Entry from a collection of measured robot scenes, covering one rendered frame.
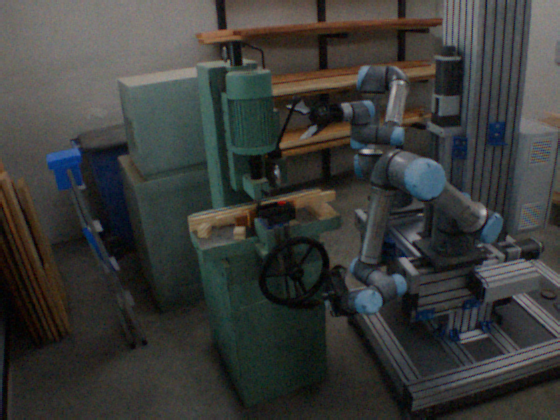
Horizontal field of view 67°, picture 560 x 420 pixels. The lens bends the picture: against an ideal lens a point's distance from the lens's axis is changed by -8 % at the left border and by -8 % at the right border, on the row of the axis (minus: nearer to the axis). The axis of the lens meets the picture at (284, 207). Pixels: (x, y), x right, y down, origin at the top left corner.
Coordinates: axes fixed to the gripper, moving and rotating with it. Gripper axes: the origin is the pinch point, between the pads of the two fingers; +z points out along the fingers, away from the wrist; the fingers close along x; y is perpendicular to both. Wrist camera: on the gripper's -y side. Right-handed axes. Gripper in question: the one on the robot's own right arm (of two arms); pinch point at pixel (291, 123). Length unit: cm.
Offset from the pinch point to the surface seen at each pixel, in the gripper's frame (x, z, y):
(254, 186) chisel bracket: 13.3, 15.3, -21.0
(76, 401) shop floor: 68, 113, -116
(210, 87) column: -29.6, 23.0, -10.0
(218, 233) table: 26, 33, -31
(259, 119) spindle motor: -3.4, 12.1, 1.1
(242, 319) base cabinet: 59, 30, -51
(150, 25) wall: -197, 16, -138
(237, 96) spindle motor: -11.9, 19.1, 5.8
